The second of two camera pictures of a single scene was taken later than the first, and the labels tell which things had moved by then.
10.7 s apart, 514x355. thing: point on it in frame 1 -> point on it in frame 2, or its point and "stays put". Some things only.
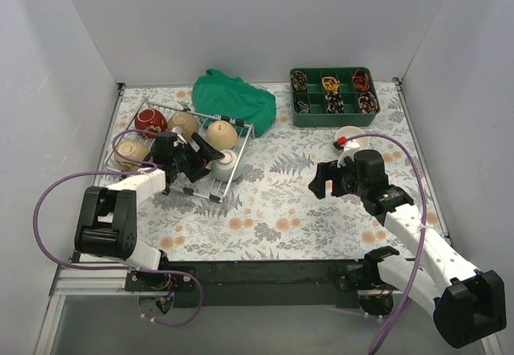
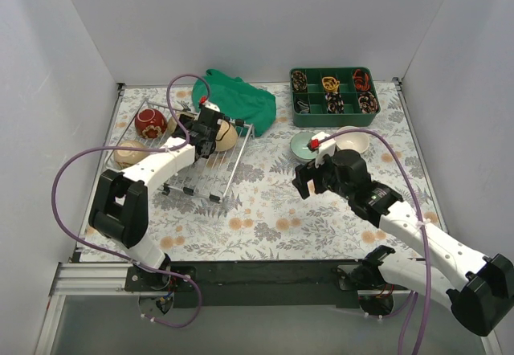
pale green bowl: (221, 169) -> (299, 146)
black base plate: (330, 283) stays put
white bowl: (352, 144) stays put
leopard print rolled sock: (299, 81) stays put
